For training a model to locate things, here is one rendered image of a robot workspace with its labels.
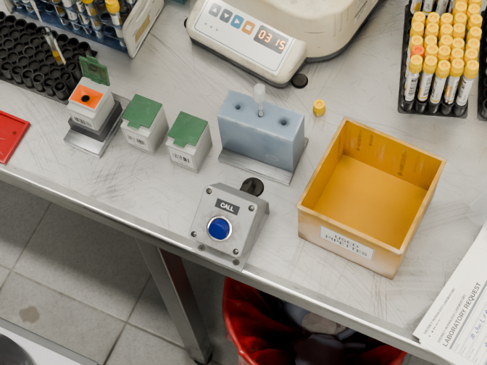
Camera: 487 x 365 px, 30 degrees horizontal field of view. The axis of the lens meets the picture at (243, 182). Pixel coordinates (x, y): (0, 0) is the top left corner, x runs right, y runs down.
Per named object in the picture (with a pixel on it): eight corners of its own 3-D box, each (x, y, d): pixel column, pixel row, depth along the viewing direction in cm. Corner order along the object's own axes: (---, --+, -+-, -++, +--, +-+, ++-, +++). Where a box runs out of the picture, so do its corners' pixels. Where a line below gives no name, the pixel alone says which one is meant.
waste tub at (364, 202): (295, 237, 114) (294, 206, 105) (340, 152, 119) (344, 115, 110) (393, 283, 111) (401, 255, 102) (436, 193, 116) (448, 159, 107)
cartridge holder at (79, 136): (65, 144, 122) (59, 131, 119) (98, 90, 125) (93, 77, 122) (100, 158, 121) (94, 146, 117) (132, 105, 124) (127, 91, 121)
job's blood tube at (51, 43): (57, 72, 126) (38, 32, 117) (62, 64, 127) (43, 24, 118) (66, 75, 126) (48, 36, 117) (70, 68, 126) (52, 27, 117)
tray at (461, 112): (467, 119, 120) (470, 110, 118) (397, 113, 121) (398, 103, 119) (471, 9, 127) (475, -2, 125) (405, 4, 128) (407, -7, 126)
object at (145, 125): (127, 145, 121) (118, 122, 115) (143, 117, 123) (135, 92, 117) (153, 156, 120) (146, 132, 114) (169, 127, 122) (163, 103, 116)
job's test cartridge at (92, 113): (75, 127, 121) (64, 104, 116) (93, 99, 123) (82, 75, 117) (101, 139, 120) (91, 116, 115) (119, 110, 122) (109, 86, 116)
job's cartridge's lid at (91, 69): (77, 53, 113) (79, 51, 113) (82, 77, 117) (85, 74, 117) (103, 64, 112) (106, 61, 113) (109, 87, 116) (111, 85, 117)
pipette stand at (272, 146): (218, 161, 120) (211, 125, 110) (238, 117, 122) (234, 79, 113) (288, 186, 117) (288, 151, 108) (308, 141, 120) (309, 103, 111)
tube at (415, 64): (402, 97, 121) (411, 52, 112) (414, 100, 121) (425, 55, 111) (399, 108, 121) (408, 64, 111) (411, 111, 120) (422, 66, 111)
